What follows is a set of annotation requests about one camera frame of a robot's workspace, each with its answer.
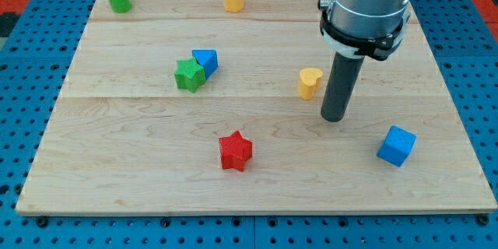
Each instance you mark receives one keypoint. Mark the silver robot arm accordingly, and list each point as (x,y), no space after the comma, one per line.
(356,29)

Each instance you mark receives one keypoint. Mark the red star block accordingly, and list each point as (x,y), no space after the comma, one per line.
(235,151)

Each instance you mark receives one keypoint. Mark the blue triangle block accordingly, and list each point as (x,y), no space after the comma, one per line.
(207,58)

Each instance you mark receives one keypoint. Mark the green star block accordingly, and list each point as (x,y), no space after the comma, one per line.
(189,75)

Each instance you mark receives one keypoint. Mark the yellow heart block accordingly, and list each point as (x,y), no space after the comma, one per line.
(309,82)

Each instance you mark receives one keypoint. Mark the wooden board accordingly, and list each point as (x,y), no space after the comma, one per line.
(123,140)

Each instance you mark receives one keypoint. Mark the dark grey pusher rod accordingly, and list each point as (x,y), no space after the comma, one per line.
(341,82)

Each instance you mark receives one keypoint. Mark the blue cube block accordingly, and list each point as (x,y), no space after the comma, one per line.
(397,146)

